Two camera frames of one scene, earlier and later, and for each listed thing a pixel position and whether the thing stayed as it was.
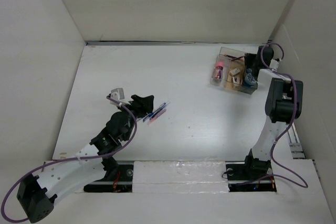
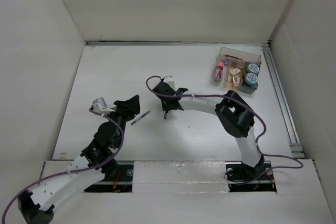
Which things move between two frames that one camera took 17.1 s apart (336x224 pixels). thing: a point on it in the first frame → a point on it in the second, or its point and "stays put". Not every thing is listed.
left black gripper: (141, 105) → (127, 108)
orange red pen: (233, 57) stays put
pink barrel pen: (158, 115) → (227, 62)
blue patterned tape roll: (250, 80) stays put
